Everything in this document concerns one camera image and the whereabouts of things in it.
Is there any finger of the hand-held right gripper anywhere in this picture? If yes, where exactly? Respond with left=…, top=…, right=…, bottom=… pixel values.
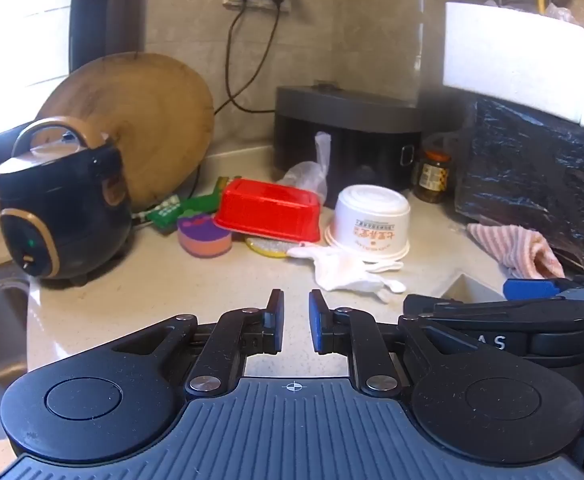
left=404, top=296, right=584, bottom=333
left=503, top=276, right=584, bottom=302

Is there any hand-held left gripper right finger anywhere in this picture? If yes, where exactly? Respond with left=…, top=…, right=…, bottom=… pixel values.
left=308, top=288, right=473, bottom=400

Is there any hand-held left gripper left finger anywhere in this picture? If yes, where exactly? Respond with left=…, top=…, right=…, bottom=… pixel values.
left=112, top=288, right=286, bottom=400

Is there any silver scouring pad yellow rim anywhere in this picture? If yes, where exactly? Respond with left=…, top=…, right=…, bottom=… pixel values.
left=245, top=235, right=303, bottom=259

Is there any green packet with orange label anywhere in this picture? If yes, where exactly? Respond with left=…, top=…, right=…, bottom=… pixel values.
left=174, top=177, right=234, bottom=222

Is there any pink striped towel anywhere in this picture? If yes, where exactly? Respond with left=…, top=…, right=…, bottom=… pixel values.
left=467, top=223, right=566, bottom=279

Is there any white disposable glove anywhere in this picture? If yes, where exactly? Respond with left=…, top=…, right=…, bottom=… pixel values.
left=287, top=242, right=407, bottom=304

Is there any purple and orange sponge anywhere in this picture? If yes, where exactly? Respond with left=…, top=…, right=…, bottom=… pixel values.
left=177, top=212, right=233, bottom=259

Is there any white paper bowl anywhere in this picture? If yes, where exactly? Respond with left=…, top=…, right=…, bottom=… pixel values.
left=324, top=185, right=412, bottom=262

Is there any red plastic food container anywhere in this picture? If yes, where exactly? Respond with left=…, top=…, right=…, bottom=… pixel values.
left=213, top=178, right=323, bottom=244

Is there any black plastic bag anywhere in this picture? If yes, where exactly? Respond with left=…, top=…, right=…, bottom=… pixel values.
left=454, top=97, right=584, bottom=276

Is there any clear plastic bag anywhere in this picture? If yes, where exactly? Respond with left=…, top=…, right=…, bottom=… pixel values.
left=277, top=131, right=333, bottom=206

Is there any glass jar of pickles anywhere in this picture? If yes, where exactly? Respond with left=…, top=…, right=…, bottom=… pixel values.
left=414, top=147, right=454, bottom=204

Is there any dark grey countertop appliance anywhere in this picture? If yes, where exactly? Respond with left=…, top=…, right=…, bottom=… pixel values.
left=274, top=80, right=423, bottom=193

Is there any white range hood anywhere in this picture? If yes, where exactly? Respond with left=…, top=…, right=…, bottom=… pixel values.
left=442, top=2, right=584, bottom=138

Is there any black and gold rice cooker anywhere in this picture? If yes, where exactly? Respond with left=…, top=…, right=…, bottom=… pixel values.
left=0, top=116, right=134, bottom=286

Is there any round wooden cutting board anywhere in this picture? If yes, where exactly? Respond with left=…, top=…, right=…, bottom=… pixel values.
left=37, top=52, right=216, bottom=211

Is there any window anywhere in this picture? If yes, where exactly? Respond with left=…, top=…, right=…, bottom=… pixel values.
left=0, top=0, right=145, bottom=141

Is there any black power cable with plug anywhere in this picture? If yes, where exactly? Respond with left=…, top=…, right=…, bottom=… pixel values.
left=224, top=0, right=277, bottom=113
left=212, top=0, right=289, bottom=116

